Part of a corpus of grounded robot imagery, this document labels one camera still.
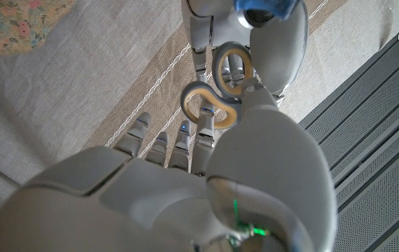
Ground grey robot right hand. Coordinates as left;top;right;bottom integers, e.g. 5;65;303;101
0;78;337;252

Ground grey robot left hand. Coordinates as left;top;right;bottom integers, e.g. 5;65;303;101
181;0;309;108

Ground grey yellow handled scissors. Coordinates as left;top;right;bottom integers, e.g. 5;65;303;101
180;41;256;130

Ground beige striped curtain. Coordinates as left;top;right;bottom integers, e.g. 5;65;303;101
0;0;399;225

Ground grey perforated partition panel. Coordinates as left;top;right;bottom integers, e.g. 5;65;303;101
297;27;399;252

